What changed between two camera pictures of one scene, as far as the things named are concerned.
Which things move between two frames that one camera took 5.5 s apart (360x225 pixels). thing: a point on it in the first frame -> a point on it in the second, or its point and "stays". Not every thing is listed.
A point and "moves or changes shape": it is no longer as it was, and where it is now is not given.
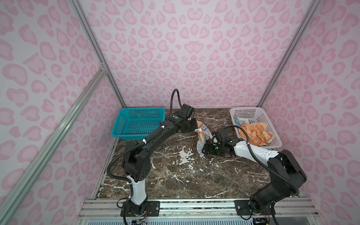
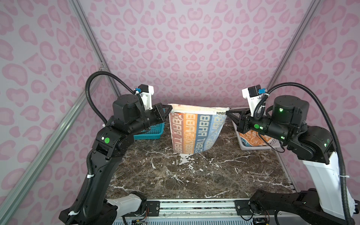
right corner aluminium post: (310, 11) stays
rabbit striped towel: (203, 134) moves or changes shape
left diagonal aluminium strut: (18, 192) stays
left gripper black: (193, 120) -> (160, 115)
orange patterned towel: (258, 133) stays
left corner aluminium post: (83, 18) stays
